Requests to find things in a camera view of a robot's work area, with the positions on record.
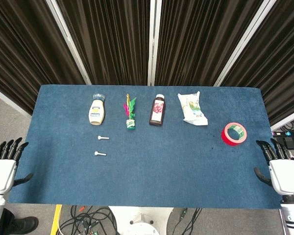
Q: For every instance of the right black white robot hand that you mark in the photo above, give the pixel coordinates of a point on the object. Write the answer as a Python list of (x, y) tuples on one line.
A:
[(284, 173)]

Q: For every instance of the brown bottle with red label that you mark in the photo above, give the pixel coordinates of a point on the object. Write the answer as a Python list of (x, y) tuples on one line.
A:
[(157, 112)]

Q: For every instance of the black shoe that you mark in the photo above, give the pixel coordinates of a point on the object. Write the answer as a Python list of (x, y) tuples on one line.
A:
[(22, 224)]

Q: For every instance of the white frame rail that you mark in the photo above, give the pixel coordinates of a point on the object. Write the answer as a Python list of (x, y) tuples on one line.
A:
[(287, 121), (9, 99)]

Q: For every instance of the colourful feather shuttlecock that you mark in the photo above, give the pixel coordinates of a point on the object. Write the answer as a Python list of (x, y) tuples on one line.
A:
[(130, 122)]

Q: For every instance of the white peg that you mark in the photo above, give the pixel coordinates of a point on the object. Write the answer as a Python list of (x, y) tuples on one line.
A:
[(103, 138)]

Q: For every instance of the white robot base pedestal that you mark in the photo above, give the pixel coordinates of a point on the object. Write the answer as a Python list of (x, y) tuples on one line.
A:
[(142, 220)]

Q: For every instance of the white plastic snack package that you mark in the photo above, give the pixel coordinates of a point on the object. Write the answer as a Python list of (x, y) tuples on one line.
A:
[(192, 107)]

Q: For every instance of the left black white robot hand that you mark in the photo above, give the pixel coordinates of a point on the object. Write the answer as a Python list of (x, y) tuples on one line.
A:
[(2, 171)]

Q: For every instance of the cream mayonnaise squeeze bottle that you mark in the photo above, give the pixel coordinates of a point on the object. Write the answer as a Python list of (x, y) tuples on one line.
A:
[(97, 112)]

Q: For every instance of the black power strip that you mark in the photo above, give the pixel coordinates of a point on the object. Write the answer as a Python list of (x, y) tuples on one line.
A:
[(287, 133)]

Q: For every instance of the dark pleated curtain panel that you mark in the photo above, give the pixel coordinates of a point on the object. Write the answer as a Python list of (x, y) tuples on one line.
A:
[(198, 41), (22, 49), (279, 61), (107, 41)]

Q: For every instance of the red adhesive tape roll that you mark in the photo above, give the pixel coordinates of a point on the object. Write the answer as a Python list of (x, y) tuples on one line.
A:
[(226, 139)]

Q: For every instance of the blue table cloth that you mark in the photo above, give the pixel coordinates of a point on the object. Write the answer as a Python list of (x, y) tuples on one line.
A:
[(161, 171)]

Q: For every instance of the white frame post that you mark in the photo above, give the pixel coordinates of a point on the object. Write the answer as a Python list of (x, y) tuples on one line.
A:
[(154, 41), (68, 41), (245, 41)]

